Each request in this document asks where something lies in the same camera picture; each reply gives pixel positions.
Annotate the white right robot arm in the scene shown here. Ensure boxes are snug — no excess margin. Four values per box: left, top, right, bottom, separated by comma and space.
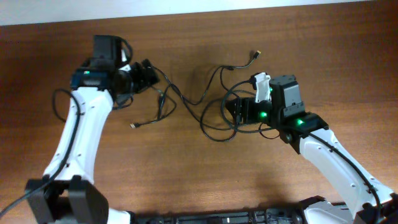
220, 72, 397, 223

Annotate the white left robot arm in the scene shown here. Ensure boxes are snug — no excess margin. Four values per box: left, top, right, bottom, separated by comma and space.
25, 35, 159, 223

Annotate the black cable gold plug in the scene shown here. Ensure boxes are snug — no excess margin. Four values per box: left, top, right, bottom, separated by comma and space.
180, 50, 262, 106

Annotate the black left arm wire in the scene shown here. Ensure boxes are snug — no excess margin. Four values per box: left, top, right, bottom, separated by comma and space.
0, 37, 134, 218

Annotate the black thin jack cable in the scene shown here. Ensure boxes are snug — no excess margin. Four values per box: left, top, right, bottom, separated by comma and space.
129, 86, 178, 129

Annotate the black arm wire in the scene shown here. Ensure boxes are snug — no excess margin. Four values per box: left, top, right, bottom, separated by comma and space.
220, 79, 383, 224
0, 37, 134, 218

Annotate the black right arm wire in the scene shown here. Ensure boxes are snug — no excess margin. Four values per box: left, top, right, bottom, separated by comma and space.
220, 79, 383, 224

